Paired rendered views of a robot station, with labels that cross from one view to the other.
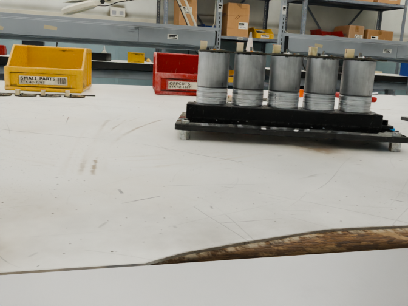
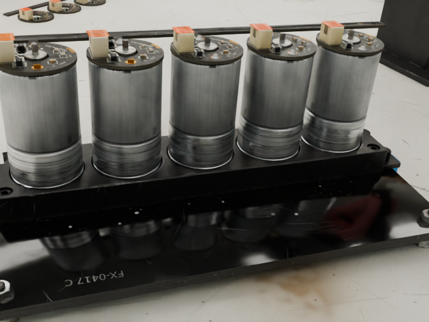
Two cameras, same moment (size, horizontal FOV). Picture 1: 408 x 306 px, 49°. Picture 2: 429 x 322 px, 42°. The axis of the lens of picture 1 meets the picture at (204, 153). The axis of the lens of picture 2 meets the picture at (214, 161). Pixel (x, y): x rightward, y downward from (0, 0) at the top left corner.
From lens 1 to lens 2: 0.20 m
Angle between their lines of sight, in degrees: 28
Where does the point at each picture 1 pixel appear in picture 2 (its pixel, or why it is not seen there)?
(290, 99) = (221, 147)
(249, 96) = (135, 158)
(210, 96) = (45, 172)
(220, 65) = (59, 103)
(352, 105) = (336, 139)
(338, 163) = not seen: outside the picture
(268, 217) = not seen: outside the picture
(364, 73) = (363, 80)
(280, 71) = (198, 98)
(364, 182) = not seen: outside the picture
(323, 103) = (285, 145)
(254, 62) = (141, 87)
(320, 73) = (281, 90)
